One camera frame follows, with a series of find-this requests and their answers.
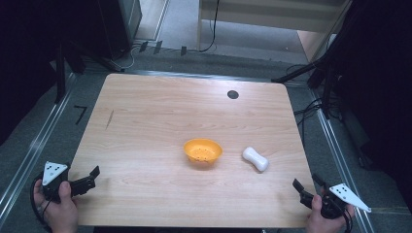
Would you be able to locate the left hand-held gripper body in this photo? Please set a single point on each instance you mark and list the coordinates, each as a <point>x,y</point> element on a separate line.
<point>53,173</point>

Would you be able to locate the white bone-shaped soap bar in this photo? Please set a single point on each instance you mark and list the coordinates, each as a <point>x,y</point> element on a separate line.
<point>256,158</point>

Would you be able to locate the dark cabinet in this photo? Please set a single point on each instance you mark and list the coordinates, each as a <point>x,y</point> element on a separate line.
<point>116,26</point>

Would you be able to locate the metal floor rail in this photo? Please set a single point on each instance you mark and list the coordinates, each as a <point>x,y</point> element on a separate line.
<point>340,161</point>
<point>32,152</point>
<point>200,76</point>

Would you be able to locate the black tape corner mark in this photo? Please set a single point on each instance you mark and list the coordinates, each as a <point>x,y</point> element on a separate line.
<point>81,114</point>

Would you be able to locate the dark curtain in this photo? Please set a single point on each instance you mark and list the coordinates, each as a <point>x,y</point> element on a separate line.
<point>379,81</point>
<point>26,48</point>

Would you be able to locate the orange perforated plastic bowl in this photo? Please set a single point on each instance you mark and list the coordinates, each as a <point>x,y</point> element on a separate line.
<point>203,151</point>

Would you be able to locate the person's right hand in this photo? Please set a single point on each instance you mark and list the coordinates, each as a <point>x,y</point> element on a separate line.
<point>319,220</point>

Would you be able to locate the black tape strip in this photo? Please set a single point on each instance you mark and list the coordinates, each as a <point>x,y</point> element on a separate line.
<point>183,50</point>
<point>143,46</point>
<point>157,47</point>

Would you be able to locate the black metal stand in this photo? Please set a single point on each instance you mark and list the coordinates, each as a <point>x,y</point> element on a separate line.
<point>325,87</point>
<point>60,74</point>

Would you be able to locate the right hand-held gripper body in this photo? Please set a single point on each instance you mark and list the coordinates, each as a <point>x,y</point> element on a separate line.
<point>340,197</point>

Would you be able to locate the black round table grommet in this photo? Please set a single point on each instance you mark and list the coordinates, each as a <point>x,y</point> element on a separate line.
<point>233,94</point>

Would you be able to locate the person's left hand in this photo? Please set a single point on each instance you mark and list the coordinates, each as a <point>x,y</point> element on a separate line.
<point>61,213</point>

